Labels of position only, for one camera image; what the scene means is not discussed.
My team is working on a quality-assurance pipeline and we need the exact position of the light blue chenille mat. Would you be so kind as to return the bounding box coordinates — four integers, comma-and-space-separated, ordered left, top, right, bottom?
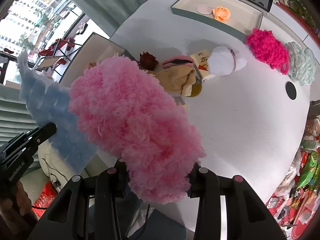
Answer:
17, 50, 97, 173

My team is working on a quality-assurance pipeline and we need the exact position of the light pink fluffy pompom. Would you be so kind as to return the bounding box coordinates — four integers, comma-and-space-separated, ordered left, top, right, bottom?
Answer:
68, 55, 206, 204

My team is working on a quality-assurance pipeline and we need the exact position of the tan knitted sock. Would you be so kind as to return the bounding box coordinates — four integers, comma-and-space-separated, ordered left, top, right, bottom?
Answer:
147, 65, 196, 96

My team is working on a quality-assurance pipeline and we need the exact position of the white cloth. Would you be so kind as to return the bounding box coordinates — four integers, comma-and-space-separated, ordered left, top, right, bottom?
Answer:
207, 46, 247, 76

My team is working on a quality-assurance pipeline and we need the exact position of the snack packages pile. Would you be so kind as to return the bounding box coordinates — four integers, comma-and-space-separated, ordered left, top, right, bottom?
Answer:
266, 100, 319, 239

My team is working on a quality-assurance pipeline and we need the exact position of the large grey storage box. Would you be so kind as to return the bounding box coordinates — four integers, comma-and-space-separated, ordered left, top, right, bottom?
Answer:
59, 33, 135, 87

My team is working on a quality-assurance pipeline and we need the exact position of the black table grommet hole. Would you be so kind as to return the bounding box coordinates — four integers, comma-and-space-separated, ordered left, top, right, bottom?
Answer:
285, 81, 297, 100

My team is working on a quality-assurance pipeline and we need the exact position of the yellow brown small sock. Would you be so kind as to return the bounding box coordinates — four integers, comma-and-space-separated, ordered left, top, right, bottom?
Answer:
188, 83, 202, 98

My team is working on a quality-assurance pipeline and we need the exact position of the dark red fabric rose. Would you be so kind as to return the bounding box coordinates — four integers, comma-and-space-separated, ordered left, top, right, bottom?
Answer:
139, 52, 159, 71

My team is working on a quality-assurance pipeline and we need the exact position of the pale green yarn ball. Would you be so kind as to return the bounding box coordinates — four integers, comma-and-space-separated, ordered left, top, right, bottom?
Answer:
285, 42, 317, 86

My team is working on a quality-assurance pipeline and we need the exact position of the magenta fluffy yarn ball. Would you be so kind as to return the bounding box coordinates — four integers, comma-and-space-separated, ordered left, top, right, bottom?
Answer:
245, 28, 290, 75

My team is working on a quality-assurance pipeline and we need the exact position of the orange fabric flower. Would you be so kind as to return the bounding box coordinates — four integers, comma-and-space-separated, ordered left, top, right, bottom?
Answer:
213, 6, 231, 22

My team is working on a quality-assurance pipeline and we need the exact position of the shallow grey tray box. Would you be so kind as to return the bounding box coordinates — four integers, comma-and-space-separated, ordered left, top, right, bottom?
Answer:
171, 0, 263, 42

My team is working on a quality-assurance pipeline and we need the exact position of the round pink pad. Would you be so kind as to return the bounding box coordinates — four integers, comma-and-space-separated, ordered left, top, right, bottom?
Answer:
197, 5, 213, 15

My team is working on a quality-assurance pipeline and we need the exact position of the green potted plant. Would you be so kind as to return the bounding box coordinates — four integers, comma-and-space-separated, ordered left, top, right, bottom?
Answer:
284, 0, 316, 29

